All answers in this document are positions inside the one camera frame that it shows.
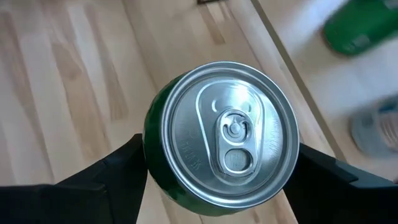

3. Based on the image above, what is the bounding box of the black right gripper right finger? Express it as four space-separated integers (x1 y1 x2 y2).
284 143 398 224

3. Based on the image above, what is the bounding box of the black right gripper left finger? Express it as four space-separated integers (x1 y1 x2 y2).
0 133 149 224

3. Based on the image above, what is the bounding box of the tall silver Celsius can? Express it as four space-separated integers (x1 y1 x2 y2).
349 95 398 158

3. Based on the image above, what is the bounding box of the green Sprite can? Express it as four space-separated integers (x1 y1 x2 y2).
142 61 300 217
323 0 398 57

